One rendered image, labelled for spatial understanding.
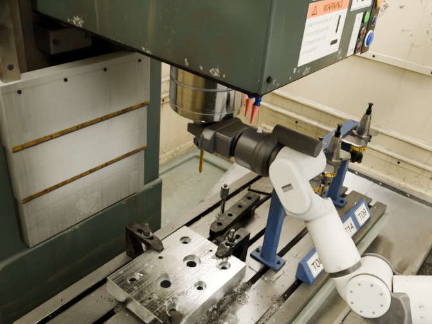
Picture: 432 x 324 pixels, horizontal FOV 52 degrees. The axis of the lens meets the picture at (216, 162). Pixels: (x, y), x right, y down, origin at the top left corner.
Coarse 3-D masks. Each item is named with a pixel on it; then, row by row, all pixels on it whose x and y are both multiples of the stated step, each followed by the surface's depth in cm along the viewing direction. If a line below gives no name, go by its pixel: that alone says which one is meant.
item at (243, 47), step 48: (48, 0) 97; (96, 0) 87; (144, 0) 78; (192, 0) 71; (240, 0) 66; (288, 0) 65; (144, 48) 83; (192, 48) 75; (240, 48) 69; (288, 48) 71
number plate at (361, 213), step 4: (360, 208) 153; (364, 208) 155; (356, 212) 151; (360, 212) 152; (364, 212) 154; (356, 216) 150; (360, 216) 152; (364, 216) 154; (368, 216) 155; (360, 220) 151; (364, 220) 153; (360, 224) 150
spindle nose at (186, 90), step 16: (176, 80) 87; (192, 80) 85; (208, 80) 84; (176, 96) 89; (192, 96) 86; (208, 96) 86; (224, 96) 86; (240, 96) 90; (176, 112) 91; (192, 112) 88; (208, 112) 87; (224, 112) 88
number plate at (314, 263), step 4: (316, 252) 131; (312, 256) 129; (316, 256) 131; (308, 260) 128; (312, 260) 129; (316, 260) 130; (308, 264) 127; (312, 264) 128; (316, 264) 130; (320, 264) 131; (312, 268) 128; (316, 268) 129; (320, 268) 130; (312, 272) 128; (316, 272) 129
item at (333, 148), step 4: (332, 136) 123; (340, 136) 123; (332, 140) 123; (336, 140) 123; (340, 140) 123; (328, 144) 125; (332, 144) 123; (336, 144) 123; (340, 144) 124; (328, 148) 125; (332, 148) 124; (336, 148) 124; (340, 148) 125; (328, 152) 125; (332, 152) 124; (336, 152) 124; (328, 156) 125; (332, 156) 124; (336, 156) 125
